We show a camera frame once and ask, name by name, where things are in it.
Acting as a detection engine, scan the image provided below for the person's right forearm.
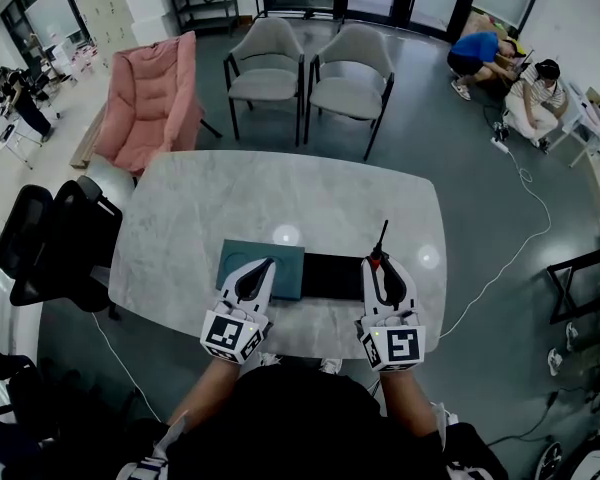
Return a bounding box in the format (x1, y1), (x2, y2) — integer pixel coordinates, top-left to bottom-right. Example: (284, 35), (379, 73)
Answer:
(379, 367), (439, 439)

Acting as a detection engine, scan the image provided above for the black and orange screwdriver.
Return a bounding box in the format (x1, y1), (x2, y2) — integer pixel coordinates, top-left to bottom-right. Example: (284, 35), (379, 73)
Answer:
(368, 219), (402, 305)

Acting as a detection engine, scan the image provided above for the dark swivel chair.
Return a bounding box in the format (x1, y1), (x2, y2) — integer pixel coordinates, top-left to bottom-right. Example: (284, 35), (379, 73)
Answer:
(0, 336), (49, 432)

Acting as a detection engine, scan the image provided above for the person's left forearm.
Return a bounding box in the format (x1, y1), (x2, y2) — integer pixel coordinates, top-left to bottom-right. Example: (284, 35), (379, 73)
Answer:
(167, 356), (242, 427)

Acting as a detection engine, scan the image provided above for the wooden plank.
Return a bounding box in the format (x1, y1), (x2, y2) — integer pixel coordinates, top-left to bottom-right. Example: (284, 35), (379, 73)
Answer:
(69, 103), (107, 171)

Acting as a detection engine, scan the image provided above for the pair of white sneakers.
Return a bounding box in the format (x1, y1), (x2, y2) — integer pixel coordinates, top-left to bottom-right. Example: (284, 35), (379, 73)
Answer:
(546, 321), (580, 378)

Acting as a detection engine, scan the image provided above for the thin white cable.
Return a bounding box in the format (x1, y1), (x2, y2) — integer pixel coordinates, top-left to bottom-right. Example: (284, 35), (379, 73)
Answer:
(90, 311), (162, 423)

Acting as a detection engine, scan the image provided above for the stack of white foam boxes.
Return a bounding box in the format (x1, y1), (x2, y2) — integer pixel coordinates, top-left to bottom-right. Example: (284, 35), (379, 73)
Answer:
(123, 0), (182, 47)

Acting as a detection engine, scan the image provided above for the white side table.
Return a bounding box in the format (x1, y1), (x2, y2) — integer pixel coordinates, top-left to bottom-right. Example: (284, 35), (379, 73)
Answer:
(548, 81), (600, 169)

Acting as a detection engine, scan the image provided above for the black frame stool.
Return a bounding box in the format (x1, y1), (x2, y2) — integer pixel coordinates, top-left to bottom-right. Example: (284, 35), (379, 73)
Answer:
(546, 246), (600, 327)

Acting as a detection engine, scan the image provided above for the beige locker cabinet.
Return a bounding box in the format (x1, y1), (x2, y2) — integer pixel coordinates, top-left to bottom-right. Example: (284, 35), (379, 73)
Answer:
(66, 0), (139, 65)

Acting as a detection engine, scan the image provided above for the long white cable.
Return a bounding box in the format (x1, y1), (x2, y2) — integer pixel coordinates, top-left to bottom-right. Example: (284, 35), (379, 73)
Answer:
(438, 143), (553, 340)

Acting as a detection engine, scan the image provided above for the person's black shirt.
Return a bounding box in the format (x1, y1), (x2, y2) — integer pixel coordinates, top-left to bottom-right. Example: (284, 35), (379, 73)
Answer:
(165, 365), (454, 480)

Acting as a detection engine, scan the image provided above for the grey chair with black legs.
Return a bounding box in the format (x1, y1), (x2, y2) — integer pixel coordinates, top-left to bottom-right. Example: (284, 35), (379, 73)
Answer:
(303, 22), (396, 162)
(223, 16), (306, 148)

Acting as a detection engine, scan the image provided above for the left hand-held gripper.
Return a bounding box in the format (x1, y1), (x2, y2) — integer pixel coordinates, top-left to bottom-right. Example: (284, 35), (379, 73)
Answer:
(200, 256), (276, 365)

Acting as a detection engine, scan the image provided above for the black mesh office chair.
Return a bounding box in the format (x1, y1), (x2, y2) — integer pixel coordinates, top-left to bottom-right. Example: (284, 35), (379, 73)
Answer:
(0, 174), (125, 320)

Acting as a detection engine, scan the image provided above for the black metal shelf table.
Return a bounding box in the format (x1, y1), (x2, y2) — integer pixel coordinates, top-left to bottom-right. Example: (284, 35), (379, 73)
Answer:
(168, 0), (241, 39)

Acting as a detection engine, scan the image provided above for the black box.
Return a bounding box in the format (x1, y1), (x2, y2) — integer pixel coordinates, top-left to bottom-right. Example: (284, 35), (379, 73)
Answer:
(302, 252), (367, 303)

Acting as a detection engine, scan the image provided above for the black floor cable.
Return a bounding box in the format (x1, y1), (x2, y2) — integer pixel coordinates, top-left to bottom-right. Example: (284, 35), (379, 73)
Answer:
(486, 386), (584, 448)

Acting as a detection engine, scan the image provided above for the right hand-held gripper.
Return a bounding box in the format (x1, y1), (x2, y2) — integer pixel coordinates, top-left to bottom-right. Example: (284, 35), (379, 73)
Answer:
(355, 255), (426, 373)

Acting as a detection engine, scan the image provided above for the pink padded armchair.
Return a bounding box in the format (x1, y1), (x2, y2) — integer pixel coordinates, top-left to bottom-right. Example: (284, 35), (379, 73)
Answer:
(93, 30), (224, 177)

